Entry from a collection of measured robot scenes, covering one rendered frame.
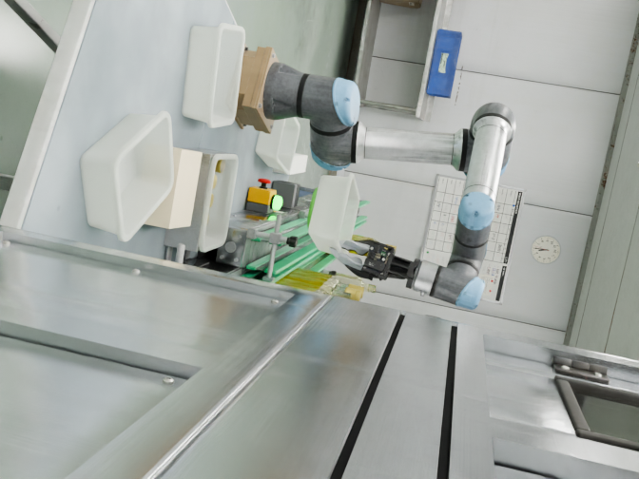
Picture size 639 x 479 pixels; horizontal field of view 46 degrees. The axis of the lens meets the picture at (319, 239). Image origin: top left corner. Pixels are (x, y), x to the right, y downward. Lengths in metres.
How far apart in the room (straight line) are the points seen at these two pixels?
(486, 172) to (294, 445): 1.32
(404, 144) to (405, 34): 5.87
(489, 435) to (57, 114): 0.87
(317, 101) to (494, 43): 5.96
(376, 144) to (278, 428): 1.55
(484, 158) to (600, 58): 6.14
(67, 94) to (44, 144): 0.09
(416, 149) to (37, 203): 1.11
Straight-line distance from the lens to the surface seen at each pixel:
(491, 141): 1.84
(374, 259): 1.69
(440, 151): 2.02
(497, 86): 7.78
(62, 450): 0.49
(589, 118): 7.83
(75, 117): 1.28
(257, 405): 0.56
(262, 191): 2.24
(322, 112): 1.94
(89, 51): 1.30
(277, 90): 1.94
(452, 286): 1.68
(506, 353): 0.92
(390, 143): 2.02
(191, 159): 1.56
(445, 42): 7.18
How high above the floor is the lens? 1.37
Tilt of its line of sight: 10 degrees down
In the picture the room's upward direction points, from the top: 101 degrees clockwise
